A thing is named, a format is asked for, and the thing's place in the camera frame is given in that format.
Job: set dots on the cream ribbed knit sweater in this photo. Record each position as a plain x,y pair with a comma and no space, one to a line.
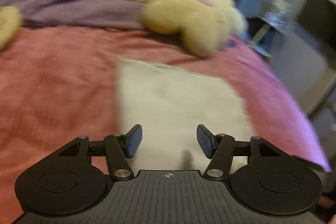
169,103

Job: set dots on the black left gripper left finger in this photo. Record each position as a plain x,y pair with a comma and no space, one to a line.
120,148

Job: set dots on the black wall television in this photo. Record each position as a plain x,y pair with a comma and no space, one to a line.
317,18

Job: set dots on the yellow kiss emoji pillow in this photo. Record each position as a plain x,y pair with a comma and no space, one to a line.
11,23

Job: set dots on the pink ribbed bedspread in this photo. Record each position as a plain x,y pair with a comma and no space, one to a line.
60,82

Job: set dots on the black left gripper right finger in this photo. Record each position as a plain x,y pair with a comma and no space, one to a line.
219,149

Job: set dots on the small side table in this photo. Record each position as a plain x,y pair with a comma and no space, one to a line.
265,36

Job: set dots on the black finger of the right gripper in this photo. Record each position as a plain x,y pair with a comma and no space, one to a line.
311,165

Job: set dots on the yellow flower plush pillow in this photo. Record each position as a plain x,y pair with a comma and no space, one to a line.
203,25

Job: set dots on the wrapped flower bouquet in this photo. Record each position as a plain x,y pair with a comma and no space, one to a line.
277,12

